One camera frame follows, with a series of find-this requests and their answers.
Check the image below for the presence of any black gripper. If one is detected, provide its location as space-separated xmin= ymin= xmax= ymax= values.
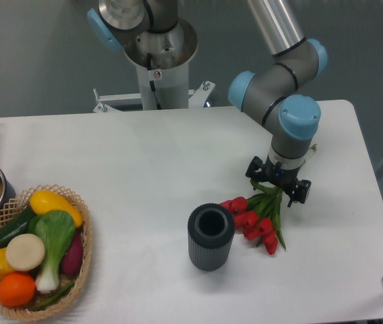
xmin=245 ymin=156 xmax=312 ymax=207

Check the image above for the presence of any red tulip bouquet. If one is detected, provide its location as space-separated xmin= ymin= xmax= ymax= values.
xmin=220 ymin=180 xmax=286 ymax=255

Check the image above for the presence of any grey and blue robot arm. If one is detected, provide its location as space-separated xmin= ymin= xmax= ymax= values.
xmin=87 ymin=1 xmax=328 ymax=203

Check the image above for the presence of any dark grey ribbed vase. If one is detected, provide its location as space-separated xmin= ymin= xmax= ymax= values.
xmin=187 ymin=203 xmax=235 ymax=271

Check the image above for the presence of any purple sweet potato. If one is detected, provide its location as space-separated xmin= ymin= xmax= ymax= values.
xmin=61 ymin=232 xmax=84 ymax=277

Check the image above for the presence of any green bok choy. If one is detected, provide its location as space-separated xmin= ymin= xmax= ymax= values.
xmin=30 ymin=210 xmax=76 ymax=294

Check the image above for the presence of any green chili pepper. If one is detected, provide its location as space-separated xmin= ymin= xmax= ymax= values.
xmin=29 ymin=281 xmax=75 ymax=311

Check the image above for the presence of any beige round disc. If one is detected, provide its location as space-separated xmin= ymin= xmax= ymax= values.
xmin=5 ymin=234 xmax=45 ymax=271

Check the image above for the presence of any woven wicker basket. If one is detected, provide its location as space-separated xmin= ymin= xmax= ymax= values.
xmin=0 ymin=185 xmax=92 ymax=321

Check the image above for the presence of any orange fruit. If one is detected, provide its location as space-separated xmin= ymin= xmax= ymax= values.
xmin=0 ymin=272 xmax=36 ymax=307

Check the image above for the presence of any dark green cucumber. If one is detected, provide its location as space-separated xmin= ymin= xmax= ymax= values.
xmin=0 ymin=207 xmax=36 ymax=249

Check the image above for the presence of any white metal base frame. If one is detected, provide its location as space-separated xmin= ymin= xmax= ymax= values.
xmin=92 ymin=80 xmax=216 ymax=113

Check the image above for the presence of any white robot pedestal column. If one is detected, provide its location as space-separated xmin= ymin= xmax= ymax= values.
xmin=124 ymin=18 xmax=198 ymax=110

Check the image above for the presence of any black cable on pedestal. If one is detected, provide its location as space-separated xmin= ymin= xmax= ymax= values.
xmin=146 ymin=53 xmax=162 ymax=110

